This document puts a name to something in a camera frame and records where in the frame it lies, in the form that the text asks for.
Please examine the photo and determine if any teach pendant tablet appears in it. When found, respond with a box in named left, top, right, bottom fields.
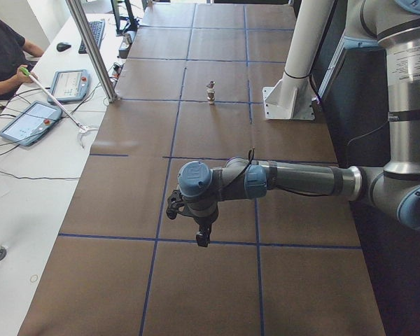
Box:
left=0, top=101, right=62, bottom=147
left=50, top=69, right=90, bottom=104

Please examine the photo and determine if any brown paper table mat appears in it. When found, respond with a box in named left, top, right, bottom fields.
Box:
left=19, top=3, right=384, bottom=335

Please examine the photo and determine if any black computer mouse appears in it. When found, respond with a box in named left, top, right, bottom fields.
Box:
left=56, top=42, right=71, bottom=53

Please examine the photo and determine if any black box with label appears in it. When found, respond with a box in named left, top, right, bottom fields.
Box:
left=118, top=40, right=132, bottom=59

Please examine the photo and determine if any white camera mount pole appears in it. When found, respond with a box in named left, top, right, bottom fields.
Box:
left=262, top=0, right=335, bottom=120

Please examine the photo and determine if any aluminium frame post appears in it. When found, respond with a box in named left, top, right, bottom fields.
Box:
left=66, top=0, right=118, bottom=103

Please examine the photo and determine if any white PPR pipe fitting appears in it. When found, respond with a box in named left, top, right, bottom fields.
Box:
left=206, top=88, right=215, bottom=105

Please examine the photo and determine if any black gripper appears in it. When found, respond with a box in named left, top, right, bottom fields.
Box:
left=194, top=213, right=218, bottom=247

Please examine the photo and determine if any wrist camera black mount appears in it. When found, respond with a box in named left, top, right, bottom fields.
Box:
left=166, top=189, right=192, bottom=220

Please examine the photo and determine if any grey reacher grabber tool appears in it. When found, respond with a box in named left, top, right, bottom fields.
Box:
left=19, top=66, right=99, bottom=148

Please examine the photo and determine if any near teach pendant tablet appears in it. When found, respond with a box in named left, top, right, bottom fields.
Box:
left=0, top=101, right=62, bottom=147

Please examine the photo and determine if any silver metal valve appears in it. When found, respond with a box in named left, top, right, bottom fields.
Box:
left=206, top=80, right=216, bottom=89

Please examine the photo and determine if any far teach pendant tablet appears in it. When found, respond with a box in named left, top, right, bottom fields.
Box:
left=50, top=69, right=90, bottom=104

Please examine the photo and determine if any black keyboard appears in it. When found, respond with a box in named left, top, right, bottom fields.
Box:
left=78, top=20, right=106, bottom=54

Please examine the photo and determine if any black monitor stand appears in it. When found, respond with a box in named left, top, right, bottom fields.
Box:
left=111, top=0, right=139, bottom=36

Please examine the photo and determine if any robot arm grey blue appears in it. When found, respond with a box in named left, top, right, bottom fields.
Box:
left=166, top=1, right=420, bottom=249

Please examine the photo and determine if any seated person black shirt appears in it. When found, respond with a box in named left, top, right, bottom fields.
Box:
left=0, top=20, right=44, bottom=100

